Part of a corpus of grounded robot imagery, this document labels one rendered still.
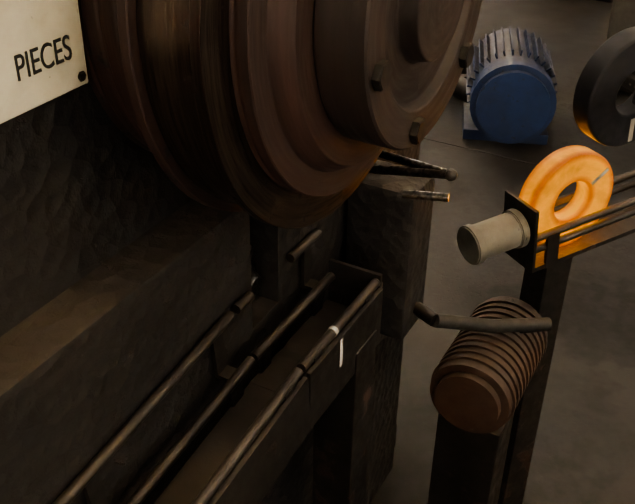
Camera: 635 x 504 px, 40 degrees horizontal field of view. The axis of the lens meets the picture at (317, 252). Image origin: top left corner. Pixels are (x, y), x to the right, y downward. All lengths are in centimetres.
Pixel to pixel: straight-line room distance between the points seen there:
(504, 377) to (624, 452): 75
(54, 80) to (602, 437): 154
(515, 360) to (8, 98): 86
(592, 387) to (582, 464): 26
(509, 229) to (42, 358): 75
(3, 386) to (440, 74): 49
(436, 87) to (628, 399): 137
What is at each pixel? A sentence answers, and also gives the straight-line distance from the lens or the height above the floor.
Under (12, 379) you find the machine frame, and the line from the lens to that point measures 73.
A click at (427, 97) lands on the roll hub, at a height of 101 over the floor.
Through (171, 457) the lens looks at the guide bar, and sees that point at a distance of 91.
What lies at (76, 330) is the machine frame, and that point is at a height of 87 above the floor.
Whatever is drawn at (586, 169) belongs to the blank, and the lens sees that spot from 133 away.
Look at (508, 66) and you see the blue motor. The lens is 298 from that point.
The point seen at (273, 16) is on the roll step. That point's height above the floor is 113.
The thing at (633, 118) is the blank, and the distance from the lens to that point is 123.
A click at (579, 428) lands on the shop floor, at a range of 201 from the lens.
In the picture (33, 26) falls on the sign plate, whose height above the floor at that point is 112.
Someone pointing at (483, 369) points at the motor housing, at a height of 53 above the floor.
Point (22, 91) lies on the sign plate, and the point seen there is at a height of 108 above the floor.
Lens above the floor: 133
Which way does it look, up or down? 32 degrees down
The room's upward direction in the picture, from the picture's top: 1 degrees clockwise
